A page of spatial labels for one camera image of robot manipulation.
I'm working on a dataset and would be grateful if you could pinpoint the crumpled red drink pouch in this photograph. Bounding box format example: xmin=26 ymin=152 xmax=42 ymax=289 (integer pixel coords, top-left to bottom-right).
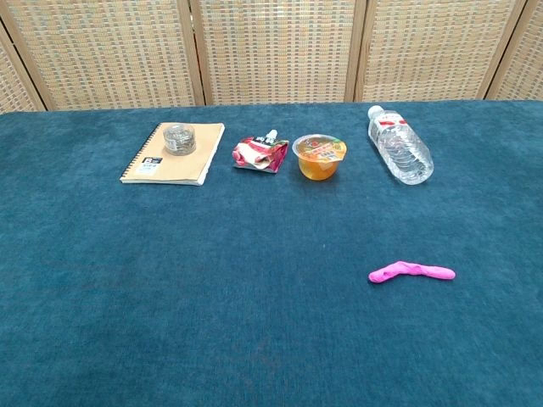
xmin=231 ymin=129 xmax=290 ymax=176

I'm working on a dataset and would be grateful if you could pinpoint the orange fruit jelly cup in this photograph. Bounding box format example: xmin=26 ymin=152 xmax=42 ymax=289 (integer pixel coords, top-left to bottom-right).
xmin=292 ymin=132 xmax=349 ymax=181

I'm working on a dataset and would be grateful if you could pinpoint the teal table cloth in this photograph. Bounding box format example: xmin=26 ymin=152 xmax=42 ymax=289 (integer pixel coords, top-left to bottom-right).
xmin=0 ymin=98 xmax=543 ymax=407

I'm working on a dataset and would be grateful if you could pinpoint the kraft spiral notebook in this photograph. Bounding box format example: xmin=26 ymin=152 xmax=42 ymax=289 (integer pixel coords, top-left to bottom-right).
xmin=119 ymin=122 xmax=226 ymax=187

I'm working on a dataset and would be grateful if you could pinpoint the clear round plastic container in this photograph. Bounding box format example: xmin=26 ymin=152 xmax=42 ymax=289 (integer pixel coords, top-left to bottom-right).
xmin=162 ymin=123 xmax=199 ymax=156

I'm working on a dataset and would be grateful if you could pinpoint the clear plastic water bottle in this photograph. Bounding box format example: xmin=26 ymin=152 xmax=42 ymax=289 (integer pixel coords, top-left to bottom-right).
xmin=367 ymin=105 xmax=435 ymax=187

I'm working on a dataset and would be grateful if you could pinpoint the woven rattan folding screen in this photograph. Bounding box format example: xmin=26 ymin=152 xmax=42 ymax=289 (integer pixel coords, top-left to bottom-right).
xmin=0 ymin=0 xmax=543 ymax=114

